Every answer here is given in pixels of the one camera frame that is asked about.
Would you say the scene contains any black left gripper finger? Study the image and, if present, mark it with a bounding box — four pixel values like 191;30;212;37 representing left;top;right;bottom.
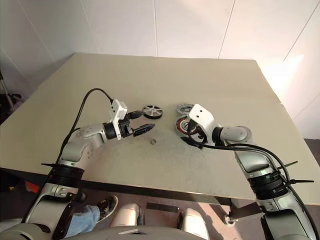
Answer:
128;110;144;120
132;123;156;137

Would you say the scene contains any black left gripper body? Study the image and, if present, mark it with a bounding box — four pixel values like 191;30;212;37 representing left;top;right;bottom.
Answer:
119;113;135;139

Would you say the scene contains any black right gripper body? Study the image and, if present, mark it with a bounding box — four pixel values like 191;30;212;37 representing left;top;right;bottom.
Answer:
187;119;208;146

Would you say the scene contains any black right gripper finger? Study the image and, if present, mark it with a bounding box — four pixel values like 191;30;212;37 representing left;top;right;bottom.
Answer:
180;136;205;150

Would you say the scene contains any motor stator with copper windings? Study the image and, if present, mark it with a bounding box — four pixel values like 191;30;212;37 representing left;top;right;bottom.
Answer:
174;115;201;141

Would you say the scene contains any silver spoked black-rimmed rotor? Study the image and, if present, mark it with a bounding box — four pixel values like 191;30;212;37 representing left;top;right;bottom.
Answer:
142;104;163;120

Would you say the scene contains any rounded beige robot knee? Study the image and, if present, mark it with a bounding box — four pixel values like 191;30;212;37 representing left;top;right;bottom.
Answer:
109;202;145;229
178;207;210;240

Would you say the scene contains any patterned dark shoe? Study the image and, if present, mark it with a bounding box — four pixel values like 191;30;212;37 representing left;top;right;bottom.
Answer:
96;195;119;223

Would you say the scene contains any table caster wheel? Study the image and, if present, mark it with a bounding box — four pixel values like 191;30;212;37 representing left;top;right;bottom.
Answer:
223;214;239;227

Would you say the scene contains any blue jeans leg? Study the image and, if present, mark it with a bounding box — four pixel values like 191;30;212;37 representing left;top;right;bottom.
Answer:
65;204;101;239

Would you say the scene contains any silver robot torso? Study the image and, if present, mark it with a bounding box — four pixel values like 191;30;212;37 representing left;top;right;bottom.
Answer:
62;225;208;240

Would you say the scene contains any red object under table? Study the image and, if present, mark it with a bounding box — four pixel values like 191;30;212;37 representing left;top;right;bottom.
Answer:
23;181;41;195

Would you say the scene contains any folded stand with black parts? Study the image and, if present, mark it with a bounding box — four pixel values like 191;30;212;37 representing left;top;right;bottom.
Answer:
0;69;23;112

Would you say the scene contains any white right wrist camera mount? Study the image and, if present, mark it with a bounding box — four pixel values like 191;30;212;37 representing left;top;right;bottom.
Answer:
188;103;216;146

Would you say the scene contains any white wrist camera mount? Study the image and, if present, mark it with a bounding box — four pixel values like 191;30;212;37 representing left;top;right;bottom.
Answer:
109;99;129;141
188;103;216;146

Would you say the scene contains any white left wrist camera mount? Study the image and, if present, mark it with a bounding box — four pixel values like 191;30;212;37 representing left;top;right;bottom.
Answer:
109;99;129;141

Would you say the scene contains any black table frame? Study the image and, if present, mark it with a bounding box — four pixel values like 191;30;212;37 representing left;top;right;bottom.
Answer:
0;166;263;224

